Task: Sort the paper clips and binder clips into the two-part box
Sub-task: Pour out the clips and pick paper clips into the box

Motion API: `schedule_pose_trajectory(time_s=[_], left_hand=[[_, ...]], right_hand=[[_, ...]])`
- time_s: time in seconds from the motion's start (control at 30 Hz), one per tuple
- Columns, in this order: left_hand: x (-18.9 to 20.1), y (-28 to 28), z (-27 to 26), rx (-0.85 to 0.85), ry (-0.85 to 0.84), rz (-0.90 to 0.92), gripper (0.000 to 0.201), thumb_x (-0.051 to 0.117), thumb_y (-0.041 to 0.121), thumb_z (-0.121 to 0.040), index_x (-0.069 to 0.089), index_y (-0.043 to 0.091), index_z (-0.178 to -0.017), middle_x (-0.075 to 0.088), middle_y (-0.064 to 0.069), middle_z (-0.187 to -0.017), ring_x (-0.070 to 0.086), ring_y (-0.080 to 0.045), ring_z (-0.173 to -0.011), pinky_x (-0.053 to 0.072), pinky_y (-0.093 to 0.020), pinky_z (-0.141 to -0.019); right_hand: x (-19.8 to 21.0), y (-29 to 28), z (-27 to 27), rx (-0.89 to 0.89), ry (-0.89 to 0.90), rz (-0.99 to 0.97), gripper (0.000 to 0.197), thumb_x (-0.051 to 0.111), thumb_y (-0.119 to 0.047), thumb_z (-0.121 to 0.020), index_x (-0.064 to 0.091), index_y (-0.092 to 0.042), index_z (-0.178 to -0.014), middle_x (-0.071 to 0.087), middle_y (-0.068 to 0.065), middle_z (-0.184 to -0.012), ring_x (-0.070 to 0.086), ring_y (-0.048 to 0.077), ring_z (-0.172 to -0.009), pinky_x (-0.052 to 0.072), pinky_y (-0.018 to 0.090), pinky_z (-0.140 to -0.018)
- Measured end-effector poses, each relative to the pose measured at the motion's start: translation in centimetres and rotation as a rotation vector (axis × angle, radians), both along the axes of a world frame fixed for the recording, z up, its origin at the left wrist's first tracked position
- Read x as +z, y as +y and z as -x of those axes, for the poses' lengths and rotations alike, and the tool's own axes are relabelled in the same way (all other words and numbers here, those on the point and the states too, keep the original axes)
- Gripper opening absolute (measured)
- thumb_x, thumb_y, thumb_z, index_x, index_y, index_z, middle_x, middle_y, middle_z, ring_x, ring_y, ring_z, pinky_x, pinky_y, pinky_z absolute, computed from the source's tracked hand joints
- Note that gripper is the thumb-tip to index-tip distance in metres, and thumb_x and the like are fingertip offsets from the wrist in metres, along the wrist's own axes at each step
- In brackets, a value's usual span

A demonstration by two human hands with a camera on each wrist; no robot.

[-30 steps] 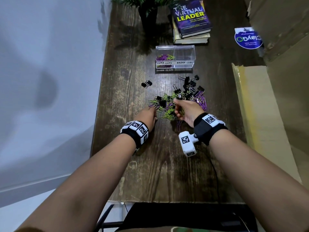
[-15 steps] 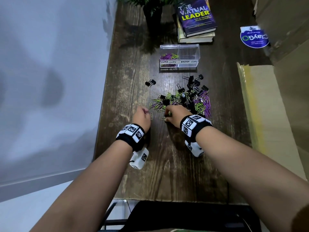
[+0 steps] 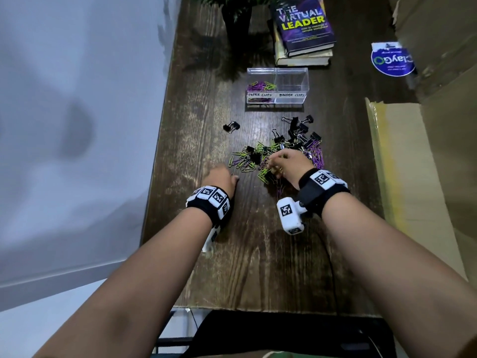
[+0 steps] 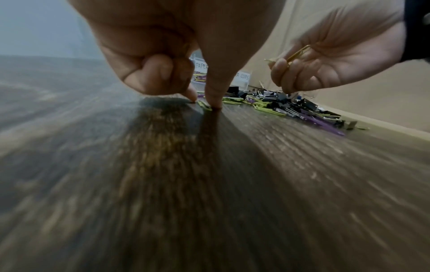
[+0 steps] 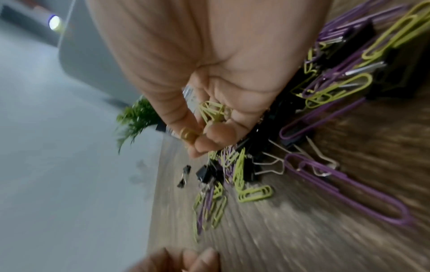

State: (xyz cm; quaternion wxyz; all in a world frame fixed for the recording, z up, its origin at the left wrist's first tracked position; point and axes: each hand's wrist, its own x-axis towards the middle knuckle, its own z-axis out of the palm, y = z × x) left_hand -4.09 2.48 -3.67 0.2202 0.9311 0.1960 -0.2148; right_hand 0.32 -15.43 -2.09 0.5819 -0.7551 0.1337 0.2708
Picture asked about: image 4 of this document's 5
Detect person's left hand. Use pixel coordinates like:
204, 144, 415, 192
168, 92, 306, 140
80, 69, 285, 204
67, 0, 287, 110

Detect person's right hand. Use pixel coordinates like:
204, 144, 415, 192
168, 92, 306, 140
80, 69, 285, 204
268, 5, 408, 95

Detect pile of black binder clips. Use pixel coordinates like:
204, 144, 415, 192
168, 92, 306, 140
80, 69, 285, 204
225, 86, 358, 131

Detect clear two-compartment plastic box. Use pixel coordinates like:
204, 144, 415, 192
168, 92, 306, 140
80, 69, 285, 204
188, 52, 252, 92

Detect yellowish cardboard sheet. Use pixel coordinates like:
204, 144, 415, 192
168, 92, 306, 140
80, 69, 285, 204
246, 0, 430, 134

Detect black right wristband white markers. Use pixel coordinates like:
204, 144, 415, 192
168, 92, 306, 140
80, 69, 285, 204
401, 0, 430, 64

